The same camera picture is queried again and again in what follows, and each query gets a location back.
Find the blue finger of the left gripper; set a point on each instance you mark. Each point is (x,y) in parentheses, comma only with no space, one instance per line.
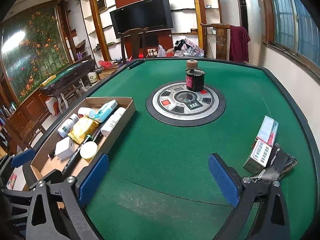
(23,158)

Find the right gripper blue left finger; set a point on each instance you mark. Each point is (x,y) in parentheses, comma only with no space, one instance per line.
(90,177)

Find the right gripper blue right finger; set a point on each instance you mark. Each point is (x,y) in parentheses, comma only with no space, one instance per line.
(226,178)

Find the white power adapter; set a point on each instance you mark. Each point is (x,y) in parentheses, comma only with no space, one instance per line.
(65,148)

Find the black marker green cap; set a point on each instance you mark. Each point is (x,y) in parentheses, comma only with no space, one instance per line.
(74,159)

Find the shallow cardboard box tray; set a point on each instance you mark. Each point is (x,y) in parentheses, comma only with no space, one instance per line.
(41,165)

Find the white barcode carton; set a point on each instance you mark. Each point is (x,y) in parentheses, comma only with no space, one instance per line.
(258,158)

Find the white bottle green label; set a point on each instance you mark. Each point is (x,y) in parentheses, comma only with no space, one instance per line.
(67,125)

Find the yellow snack packet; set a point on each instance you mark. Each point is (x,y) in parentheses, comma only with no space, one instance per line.
(82,128)

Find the black snack pouch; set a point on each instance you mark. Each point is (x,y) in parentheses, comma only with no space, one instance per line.
(278,164)

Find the white pill bottle red label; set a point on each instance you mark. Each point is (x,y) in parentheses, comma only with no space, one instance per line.
(110,124)

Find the teal white tissue pack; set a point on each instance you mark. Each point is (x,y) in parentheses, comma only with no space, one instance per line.
(104,112)

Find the black marker yellow cap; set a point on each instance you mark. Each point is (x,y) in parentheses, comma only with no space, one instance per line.
(97,136)

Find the long white red box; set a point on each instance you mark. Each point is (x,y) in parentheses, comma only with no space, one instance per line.
(268,131)

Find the small white pill bottle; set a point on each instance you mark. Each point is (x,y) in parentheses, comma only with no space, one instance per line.
(86,111)

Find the green felt mahjong table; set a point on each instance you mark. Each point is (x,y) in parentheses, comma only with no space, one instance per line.
(158,185)

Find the round silver table control panel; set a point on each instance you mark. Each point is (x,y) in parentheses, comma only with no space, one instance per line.
(174,105)

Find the low wooden side table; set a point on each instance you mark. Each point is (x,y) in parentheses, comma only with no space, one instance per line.
(105,72)

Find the black ink bottle with cork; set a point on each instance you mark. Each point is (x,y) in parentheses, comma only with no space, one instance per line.
(194,76)

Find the pile of clothes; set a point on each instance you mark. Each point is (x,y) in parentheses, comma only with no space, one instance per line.
(186,48)

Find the dark wooden chair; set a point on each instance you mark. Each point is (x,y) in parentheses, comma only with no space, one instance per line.
(134,35)

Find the maroon garment on chair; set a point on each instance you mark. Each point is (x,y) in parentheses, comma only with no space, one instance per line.
(239,40)

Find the wooden chair with carved back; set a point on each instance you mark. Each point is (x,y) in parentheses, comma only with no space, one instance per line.
(221,33)

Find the black flat screen television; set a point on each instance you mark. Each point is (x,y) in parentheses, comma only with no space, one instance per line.
(151,14)

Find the white standing air conditioner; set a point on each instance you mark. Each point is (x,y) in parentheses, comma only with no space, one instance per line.
(249,14)

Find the floral wall mural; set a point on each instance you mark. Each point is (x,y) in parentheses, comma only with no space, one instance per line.
(33,48)

